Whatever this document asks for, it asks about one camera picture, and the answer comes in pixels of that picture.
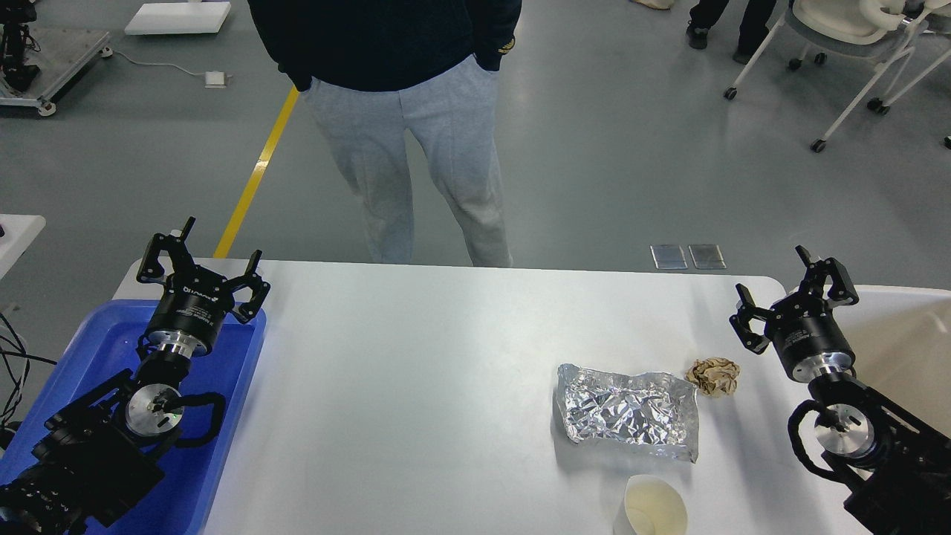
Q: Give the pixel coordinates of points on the person in grey sweatpants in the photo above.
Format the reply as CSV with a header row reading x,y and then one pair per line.
x,y
375,71

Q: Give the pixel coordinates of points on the crumpled silver foil bag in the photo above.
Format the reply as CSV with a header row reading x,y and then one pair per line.
x,y
652,413

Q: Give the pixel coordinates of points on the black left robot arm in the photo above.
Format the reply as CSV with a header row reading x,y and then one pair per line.
x,y
100,456

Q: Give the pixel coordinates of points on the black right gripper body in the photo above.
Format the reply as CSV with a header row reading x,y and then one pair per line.
x,y
807,338

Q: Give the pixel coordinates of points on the floor metal plate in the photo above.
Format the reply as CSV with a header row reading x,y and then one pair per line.
x,y
668,257
707,257

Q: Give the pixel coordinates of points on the white plastic bin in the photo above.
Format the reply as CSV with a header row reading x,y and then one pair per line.
x,y
901,339

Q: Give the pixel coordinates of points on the metal cart with robot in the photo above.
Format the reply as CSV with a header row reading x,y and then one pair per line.
x,y
37,62

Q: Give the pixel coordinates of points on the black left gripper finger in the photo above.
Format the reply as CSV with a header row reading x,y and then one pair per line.
x,y
152,271
250,279

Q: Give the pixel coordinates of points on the white side table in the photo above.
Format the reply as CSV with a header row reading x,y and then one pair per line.
x,y
18,233

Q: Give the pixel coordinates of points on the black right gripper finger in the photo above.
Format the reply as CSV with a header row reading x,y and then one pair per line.
x,y
826,280
748,311

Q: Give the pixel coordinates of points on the left floor metal plate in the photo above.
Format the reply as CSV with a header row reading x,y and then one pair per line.
x,y
668,257

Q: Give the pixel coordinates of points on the crumpled brown paper ball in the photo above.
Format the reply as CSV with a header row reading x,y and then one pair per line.
x,y
714,377

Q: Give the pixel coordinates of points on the right floor metal plate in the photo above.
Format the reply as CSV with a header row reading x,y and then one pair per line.
x,y
707,257

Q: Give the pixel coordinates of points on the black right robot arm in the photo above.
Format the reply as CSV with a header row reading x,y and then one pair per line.
x,y
895,466

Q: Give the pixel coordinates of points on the white power adapter with cable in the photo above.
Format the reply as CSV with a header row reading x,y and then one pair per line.
x,y
210,79

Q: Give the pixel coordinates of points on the white office chair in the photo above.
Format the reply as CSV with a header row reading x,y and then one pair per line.
x,y
879,32

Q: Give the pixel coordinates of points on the white flat board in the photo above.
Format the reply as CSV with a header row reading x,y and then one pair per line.
x,y
174,18

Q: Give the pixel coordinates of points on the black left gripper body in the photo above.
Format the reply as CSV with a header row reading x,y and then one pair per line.
x,y
195,304

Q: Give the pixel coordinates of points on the white paper cup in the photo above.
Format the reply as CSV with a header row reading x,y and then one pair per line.
x,y
650,506

